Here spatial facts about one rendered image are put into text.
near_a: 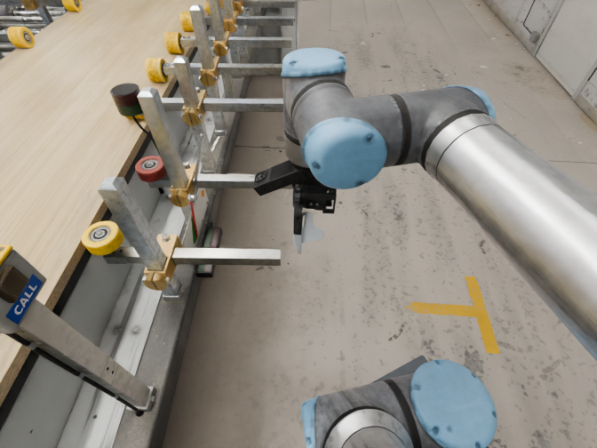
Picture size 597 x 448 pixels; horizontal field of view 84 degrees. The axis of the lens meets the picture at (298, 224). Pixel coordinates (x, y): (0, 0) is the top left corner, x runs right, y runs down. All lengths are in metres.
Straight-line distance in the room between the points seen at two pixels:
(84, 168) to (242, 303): 0.96
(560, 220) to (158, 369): 0.81
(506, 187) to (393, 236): 1.66
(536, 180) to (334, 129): 0.19
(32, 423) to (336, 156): 0.81
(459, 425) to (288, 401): 0.95
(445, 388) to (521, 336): 1.24
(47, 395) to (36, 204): 0.45
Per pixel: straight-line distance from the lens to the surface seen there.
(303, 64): 0.47
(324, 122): 0.39
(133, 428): 0.88
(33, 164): 1.21
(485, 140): 0.39
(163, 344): 0.91
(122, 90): 0.86
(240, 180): 0.97
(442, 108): 0.44
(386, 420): 0.62
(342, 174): 0.40
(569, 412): 1.88
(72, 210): 0.99
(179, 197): 0.96
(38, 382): 0.93
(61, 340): 0.57
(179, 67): 1.06
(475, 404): 0.71
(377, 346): 1.64
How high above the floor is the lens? 1.50
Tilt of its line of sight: 49 degrees down
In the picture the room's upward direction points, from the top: straight up
